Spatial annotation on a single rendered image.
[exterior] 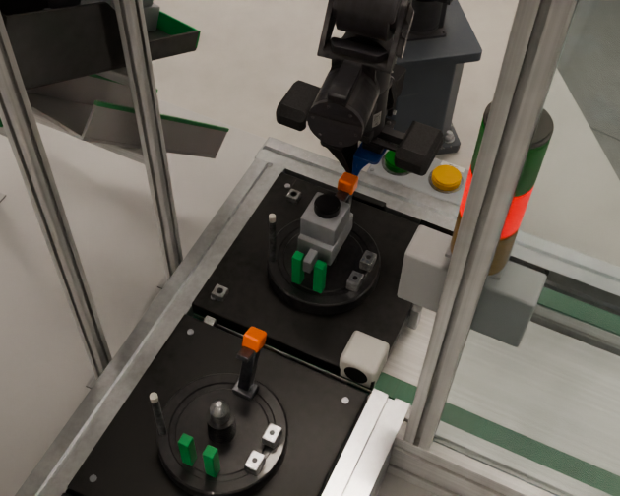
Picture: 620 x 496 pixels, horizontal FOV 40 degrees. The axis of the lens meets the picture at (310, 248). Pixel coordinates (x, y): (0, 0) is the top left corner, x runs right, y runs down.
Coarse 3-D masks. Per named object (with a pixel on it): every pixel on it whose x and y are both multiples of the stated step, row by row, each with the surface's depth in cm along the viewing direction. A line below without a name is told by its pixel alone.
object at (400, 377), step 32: (416, 352) 106; (352, 384) 100; (384, 384) 100; (416, 384) 103; (416, 448) 94; (448, 448) 94; (416, 480) 100; (448, 480) 97; (480, 480) 93; (512, 480) 92
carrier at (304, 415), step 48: (192, 336) 101; (144, 384) 97; (192, 384) 94; (288, 384) 97; (336, 384) 97; (144, 432) 93; (192, 432) 91; (240, 432) 91; (288, 432) 93; (336, 432) 94; (96, 480) 90; (144, 480) 90; (192, 480) 88; (240, 480) 88; (288, 480) 90
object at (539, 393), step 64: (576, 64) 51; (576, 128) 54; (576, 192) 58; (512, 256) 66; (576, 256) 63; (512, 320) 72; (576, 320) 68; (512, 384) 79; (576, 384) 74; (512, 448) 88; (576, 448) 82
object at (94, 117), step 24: (48, 96) 101; (72, 96) 104; (96, 96) 108; (120, 96) 112; (72, 120) 95; (96, 120) 90; (120, 120) 93; (168, 120) 101; (192, 120) 106; (120, 144) 95; (168, 144) 104; (192, 144) 108; (216, 144) 113
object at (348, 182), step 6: (342, 174) 102; (348, 174) 102; (342, 180) 102; (348, 180) 102; (354, 180) 102; (342, 186) 102; (348, 186) 101; (354, 186) 102; (342, 192) 102; (348, 192) 102; (342, 198) 101; (348, 198) 103
